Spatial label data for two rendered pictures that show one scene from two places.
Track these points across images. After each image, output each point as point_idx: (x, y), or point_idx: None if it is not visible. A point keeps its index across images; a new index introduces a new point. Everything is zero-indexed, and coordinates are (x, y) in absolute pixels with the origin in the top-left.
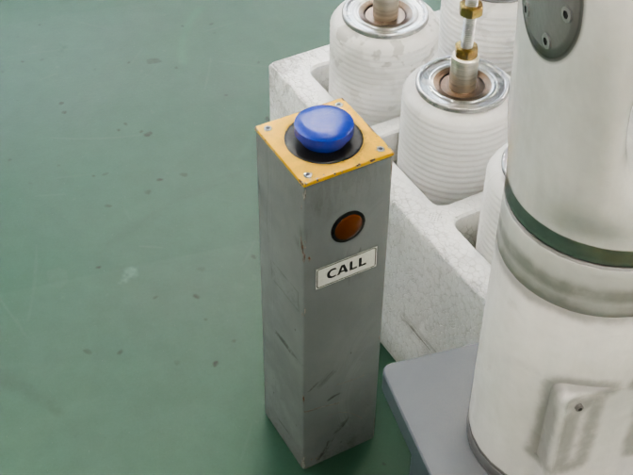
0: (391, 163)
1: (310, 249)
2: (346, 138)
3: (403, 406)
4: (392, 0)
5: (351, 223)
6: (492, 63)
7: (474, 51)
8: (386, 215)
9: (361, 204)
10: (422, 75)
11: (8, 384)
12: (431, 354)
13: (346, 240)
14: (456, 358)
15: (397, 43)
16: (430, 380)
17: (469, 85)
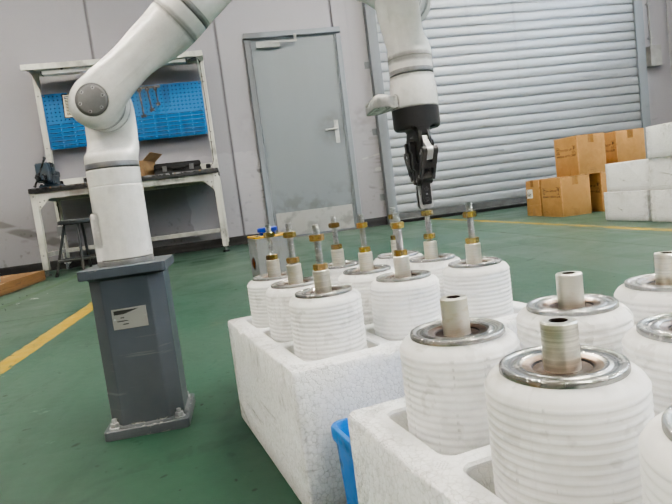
0: (255, 242)
1: (251, 266)
2: (258, 230)
3: (156, 256)
4: (391, 245)
5: (252, 261)
6: (351, 264)
7: (332, 245)
8: (258, 266)
9: (254, 255)
10: (345, 261)
11: None
12: (170, 255)
13: (254, 269)
14: (166, 256)
15: (375, 259)
16: (161, 256)
17: (332, 262)
